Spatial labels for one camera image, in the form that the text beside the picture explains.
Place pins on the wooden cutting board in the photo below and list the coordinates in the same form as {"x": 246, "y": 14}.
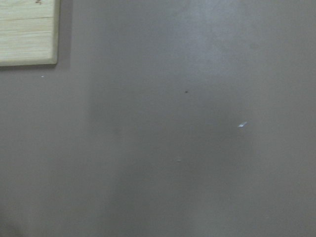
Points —
{"x": 29, "y": 31}

